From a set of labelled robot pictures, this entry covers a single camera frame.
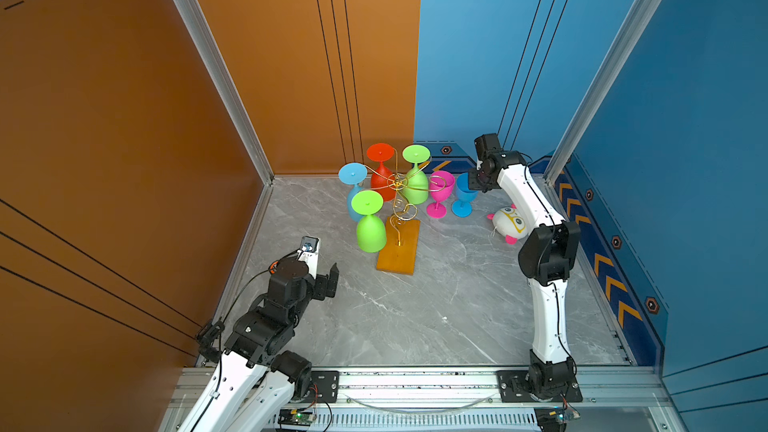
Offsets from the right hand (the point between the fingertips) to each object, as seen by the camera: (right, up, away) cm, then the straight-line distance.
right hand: (476, 182), depth 98 cm
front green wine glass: (-33, -15, -23) cm, 43 cm away
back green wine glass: (-21, -2, -15) cm, 26 cm away
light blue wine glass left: (-38, +1, -23) cm, 44 cm away
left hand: (-46, -21, -25) cm, 57 cm away
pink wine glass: (-12, -2, -2) cm, 12 cm away
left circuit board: (-51, -58, -28) cm, 82 cm away
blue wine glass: (-5, -5, -4) cm, 8 cm away
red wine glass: (-31, 0, -12) cm, 33 cm away
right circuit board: (+11, -58, -28) cm, 66 cm away
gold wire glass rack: (-26, -2, -22) cm, 34 cm away
